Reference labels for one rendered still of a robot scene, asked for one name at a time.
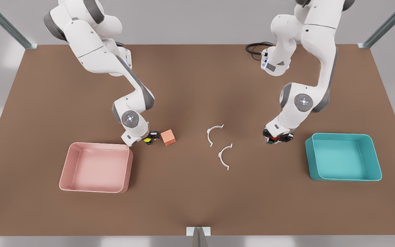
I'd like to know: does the silver frame post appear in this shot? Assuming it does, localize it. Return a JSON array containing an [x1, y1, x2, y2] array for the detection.
[[186, 226, 211, 247], [358, 0, 395, 49], [0, 0, 38, 49]]

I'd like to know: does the pink storage box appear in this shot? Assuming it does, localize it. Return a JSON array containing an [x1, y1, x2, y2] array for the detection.
[[59, 142, 134, 194]]

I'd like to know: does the blue storage box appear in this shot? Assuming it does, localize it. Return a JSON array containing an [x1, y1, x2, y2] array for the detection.
[[304, 133, 383, 182]]

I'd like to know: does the black cable loop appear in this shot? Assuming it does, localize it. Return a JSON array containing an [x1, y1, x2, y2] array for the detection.
[[246, 42, 275, 61]]

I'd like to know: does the orange cube block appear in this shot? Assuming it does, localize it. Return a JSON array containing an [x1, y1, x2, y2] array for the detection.
[[160, 129, 176, 146]]

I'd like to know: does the white curved clip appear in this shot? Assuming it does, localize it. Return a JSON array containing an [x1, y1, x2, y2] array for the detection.
[[218, 143, 233, 170], [207, 125, 225, 147]]

